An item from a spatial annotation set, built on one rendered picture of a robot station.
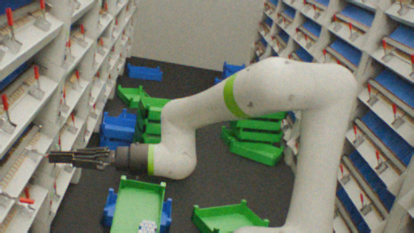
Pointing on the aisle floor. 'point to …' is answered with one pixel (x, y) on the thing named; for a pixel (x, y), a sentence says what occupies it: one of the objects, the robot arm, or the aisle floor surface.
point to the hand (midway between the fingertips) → (61, 157)
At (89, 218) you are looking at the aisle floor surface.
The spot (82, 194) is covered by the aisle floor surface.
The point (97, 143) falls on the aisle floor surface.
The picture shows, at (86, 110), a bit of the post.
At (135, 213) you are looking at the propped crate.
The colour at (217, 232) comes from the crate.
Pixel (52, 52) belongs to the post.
